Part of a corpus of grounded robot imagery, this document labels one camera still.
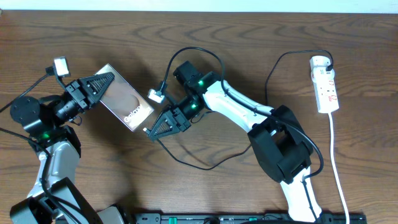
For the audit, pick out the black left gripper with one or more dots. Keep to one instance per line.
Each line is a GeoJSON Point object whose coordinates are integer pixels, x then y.
{"type": "Point", "coordinates": [78, 94]}

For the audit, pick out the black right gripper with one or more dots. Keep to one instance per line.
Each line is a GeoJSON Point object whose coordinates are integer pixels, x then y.
{"type": "Point", "coordinates": [175, 117]}

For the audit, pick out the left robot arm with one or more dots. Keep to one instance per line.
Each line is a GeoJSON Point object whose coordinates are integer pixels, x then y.
{"type": "Point", "coordinates": [54, 197]}

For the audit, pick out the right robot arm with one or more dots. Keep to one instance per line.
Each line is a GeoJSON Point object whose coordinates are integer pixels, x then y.
{"type": "Point", "coordinates": [275, 135]}

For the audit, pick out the white USB charger adapter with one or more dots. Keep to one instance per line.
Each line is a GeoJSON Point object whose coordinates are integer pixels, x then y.
{"type": "Point", "coordinates": [319, 61]}

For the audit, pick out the white power strip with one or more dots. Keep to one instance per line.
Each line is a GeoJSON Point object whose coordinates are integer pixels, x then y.
{"type": "Point", "coordinates": [325, 90]}

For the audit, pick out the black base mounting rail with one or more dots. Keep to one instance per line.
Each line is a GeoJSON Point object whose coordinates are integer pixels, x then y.
{"type": "Point", "coordinates": [156, 218]}

